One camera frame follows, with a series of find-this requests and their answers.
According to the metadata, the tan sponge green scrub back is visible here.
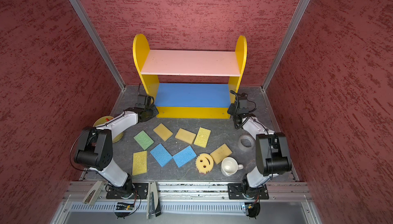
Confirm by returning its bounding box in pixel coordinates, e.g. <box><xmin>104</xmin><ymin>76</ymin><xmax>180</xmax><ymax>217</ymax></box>
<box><xmin>153</xmin><ymin>123</ymin><xmax>173</xmax><ymax>142</ymax></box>

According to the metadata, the green cellulose sponge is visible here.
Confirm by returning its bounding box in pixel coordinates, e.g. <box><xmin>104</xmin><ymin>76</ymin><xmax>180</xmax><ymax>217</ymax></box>
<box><xmin>134</xmin><ymin>131</ymin><xmax>154</xmax><ymax>150</ymax></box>

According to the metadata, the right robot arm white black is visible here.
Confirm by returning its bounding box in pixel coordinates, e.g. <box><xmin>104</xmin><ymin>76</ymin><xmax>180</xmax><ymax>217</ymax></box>
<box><xmin>227</xmin><ymin>90</ymin><xmax>292</xmax><ymax>199</ymax></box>

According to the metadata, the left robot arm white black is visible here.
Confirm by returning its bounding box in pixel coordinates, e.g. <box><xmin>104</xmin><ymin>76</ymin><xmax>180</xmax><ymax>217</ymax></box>
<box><xmin>73</xmin><ymin>95</ymin><xmax>159</xmax><ymax>199</ymax></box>

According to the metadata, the yellow shelf with coloured boards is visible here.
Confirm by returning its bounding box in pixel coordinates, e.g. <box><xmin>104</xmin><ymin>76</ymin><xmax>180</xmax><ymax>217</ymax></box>
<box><xmin>133</xmin><ymin>34</ymin><xmax>248</xmax><ymax>119</ymax></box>

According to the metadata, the clear tape roll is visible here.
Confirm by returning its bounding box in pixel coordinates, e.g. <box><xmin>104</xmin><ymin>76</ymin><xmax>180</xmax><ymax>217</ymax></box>
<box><xmin>237</xmin><ymin>135</ymin><xmax>255</xmax><ymax>152</ymax></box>

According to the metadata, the yellow-green pen cup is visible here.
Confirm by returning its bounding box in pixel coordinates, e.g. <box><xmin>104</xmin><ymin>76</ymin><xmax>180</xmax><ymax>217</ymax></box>
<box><xmin>93</xmin><ymin>116</ymin><xmax>123</xmax><ymax>143</ymax></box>

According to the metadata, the tan sponge near mug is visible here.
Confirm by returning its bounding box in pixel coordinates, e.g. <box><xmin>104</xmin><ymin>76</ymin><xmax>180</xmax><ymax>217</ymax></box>
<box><xmin>210</xmin><ymin>144</ymin><xmax>232</xmax><ymax>165</ymax></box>

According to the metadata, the tan sponge middle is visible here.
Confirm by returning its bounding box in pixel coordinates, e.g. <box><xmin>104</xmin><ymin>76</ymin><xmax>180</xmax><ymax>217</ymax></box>
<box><xmin>175</xmin><ymin>128</ymin><xmax>197</xmax><ymax>145</ymax></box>

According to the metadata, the yellow cellulose sponge upper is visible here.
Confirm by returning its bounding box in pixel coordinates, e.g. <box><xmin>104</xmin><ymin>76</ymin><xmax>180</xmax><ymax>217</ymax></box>
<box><xmin>194</xmin><ymin>127</ymin><xmax>211</xmax><ymax>148</ymax></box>

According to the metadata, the yellow cellulose sponge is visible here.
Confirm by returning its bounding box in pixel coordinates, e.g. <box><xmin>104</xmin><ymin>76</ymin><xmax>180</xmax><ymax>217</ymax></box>
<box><xmin>132</xmin><ymin>151</ymin><xmax>147</xmax><ymax>176</ymax></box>
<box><xmin>194</xmin><ymin>127</ymin><xmax>211</xmax><ymax>148</ymax></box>

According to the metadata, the blue sponge left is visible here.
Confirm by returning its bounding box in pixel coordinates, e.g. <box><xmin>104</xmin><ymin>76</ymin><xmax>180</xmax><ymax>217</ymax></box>
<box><xmin>150</xmin><ymin>144</ymin><xmax>173</xmax><ymax>167</ymax></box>

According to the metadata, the blue sponge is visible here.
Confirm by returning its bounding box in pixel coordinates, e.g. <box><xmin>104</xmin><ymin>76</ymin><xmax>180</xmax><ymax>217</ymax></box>
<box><xmin>150</xmin><ymin>144</ymin><xmax>173</xmax><ymax>167</ymax></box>
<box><xmin>173</xmin><ymin>146</ymin><xmax>197</xmax><ymax>168</ymax></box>

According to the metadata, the white mug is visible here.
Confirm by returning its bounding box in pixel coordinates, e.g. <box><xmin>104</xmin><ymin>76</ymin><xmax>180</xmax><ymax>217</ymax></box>
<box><xmin>221</xmin><ymin>157</ymin><xmax>244</xmax><ymax>176</ymax></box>

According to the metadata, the yellow cellulose sponge lower left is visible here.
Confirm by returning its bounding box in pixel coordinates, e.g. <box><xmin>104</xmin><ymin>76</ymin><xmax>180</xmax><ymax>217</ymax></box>
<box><xmin>132</xmin><ymin>151</ymin><xmax>147</xmax><ymax>176</ymax></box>

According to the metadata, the blue sponge right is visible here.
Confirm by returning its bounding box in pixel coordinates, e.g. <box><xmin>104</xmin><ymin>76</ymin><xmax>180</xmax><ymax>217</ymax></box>
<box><xmin>173</xmin><ymin>146</ymin><xmax>197</xmax><ymax>168</ymax></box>

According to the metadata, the smiley face yellow sponge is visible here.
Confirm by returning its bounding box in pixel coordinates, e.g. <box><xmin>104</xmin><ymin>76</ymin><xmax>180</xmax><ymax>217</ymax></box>
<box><xmin>195</xmin><ymin>153</ymin><xmax>214</xmax><ymax>174</ymax></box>

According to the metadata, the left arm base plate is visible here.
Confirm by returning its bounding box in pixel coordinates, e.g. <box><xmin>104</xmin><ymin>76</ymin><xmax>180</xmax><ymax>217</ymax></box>
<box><xmin>105</xmin><ymin>183</ymin><xmax>148</xmax><ymax>200</ymax></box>

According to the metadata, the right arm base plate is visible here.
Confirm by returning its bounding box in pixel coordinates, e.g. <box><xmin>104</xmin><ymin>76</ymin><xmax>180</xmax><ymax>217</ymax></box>
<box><xmin>227</xmin><ymin>183</ymin><xmax>269</xmax><ymax>200</ymax></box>

